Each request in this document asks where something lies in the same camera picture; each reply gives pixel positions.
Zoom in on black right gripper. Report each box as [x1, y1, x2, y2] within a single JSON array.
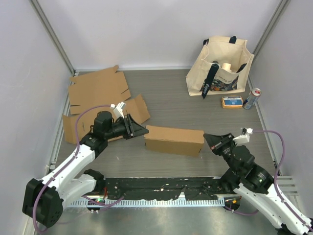
[[202, 133, 239, 174]]

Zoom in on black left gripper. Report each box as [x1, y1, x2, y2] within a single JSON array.
[[106, 115, 149, 141]]

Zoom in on brown cardboard box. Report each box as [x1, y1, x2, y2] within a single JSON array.
[[144, 125, 204, 157]]

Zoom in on spare cardboard sheet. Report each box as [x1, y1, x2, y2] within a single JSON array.
[[63, 65, 150, 144]]

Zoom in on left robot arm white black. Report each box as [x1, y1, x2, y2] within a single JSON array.
[[22, 111, 149, 232]]

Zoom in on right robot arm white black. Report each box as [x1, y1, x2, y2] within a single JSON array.
[[203, 128, 313, 235]]

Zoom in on orange blue small box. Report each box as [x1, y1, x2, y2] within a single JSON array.
[[222, 95, 243, 109]]

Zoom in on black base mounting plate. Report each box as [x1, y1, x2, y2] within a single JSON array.
[[84, 176, 235, 200]]

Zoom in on silver blue energy drink can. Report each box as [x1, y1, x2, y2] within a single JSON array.
[[243, 88, 261, 110]]

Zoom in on beige canvas tote bag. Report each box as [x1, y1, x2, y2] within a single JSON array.
[[186, 36, 254, 98]]

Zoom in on beige paper roll in bag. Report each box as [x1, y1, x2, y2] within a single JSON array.
[[222, 63, 232, 72]]

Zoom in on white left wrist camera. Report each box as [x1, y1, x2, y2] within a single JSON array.
[[110, 102, 126, 118]]

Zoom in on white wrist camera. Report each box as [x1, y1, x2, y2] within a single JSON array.
[[233, 128, 253, 145], [110, 102, 126, 118]]

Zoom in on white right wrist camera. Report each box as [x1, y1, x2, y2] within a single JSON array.
[[233, 128, 253, 145]]

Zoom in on slotted aluminium cable duct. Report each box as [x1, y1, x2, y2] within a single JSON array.
[[68, 197, 225, 209]]

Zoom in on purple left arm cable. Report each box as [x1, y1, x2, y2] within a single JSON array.
[[32, 104, 125, 233]]

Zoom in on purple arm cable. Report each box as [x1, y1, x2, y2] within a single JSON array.
[[32, 104, 125, 233], [224, 129, 313, 231]]

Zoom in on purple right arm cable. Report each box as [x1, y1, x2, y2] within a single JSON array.
[[224, 129, 313, 231]]

